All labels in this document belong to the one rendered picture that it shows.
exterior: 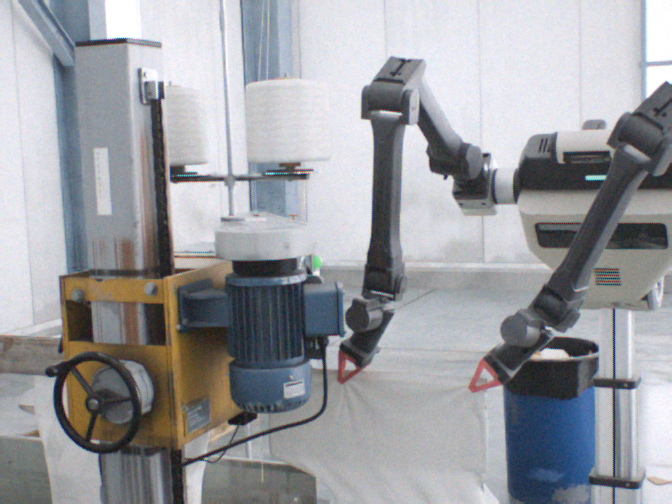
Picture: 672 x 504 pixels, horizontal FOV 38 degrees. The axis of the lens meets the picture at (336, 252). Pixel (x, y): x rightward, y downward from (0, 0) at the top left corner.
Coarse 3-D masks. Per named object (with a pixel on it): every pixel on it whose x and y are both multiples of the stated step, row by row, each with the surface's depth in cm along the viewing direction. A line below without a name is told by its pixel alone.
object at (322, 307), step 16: (304, 288) 179; (320, 288) 178; (336, 288) 178; (304, 304) 176; (320, 304) 176; (336, 304) 176; (304, 320) 176; (320, 320) 176; (336, 320) 176; (320, 336) 180
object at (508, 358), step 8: (504, 344) 195; (496, 352) 196; (504, 352) 194; (512, 352) 194; (520, 352) 193; (528, 352) 193; (488, 360) 193; (496, 360) 193; (504, 360) 194; (512, 360) 194; (520, 360) 194; (504, 368) 193; (512, 368) 195; (504, 376) 193; (512, 376) 193
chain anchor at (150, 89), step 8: (144, 72) 174; (152, 72) 176; (144, 80) 174; (152, 80) 174; (144, 88) 174; (152, 88) 174; (160, 88) 177; (144, 96) 174; (152, 96) 174; (160, 96) 177
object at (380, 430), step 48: (336, 384) 212; (384, 384) 207; (432, 384) 203; (480, 384) 200; (288, 432) 218; (336, 432) 213; (384, 432) 208; (432, 432) 205; (480, 432) 201; (336, 480) 211; (384, 480) 207; (432, 480) 204; (480, 480) 202
